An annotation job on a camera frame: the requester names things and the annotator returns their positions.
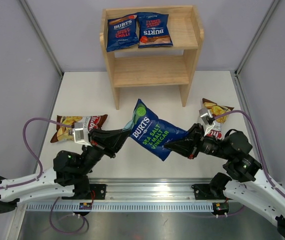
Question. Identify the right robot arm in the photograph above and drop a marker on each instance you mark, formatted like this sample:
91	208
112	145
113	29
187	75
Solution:
244	179

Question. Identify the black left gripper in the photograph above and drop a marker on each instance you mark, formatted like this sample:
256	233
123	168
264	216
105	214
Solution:
109	141

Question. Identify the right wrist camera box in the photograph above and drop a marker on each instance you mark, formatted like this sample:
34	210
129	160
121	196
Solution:
208	121

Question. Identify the left aluminium frame post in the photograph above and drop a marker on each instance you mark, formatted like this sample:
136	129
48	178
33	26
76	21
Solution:
38	31

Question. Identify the small Burts sweet chilli bag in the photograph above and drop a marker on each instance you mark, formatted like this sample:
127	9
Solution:
153	30

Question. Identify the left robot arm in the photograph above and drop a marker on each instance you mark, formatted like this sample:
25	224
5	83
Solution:
68	177

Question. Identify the large Burts sweet chilli bag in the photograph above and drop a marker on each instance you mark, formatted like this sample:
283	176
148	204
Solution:
122	32

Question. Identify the wooden two-tier shelf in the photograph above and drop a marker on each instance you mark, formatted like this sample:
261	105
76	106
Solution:
173	66

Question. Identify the aluminium frame post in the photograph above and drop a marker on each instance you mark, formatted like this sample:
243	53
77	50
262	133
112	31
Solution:
260	30
38	31

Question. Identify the right aluminium frame post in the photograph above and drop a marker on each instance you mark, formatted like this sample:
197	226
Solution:
260	30

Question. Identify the white slotted cable duct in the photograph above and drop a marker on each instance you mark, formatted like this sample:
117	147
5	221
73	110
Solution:
135	207

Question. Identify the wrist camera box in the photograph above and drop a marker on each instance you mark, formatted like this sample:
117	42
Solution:
208	121
80	134

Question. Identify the aluminium rail base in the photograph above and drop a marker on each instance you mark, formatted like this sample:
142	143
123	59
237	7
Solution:
181	191

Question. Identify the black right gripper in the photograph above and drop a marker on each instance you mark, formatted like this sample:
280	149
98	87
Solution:
191	145

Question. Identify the Burts sea salt vinegar bag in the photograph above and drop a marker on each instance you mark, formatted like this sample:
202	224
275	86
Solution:
151	132

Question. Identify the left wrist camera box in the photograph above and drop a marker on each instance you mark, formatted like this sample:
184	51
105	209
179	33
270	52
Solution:
80	134

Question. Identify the left Chuba cassava chips bag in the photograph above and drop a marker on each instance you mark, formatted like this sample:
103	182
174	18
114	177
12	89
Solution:
64	131

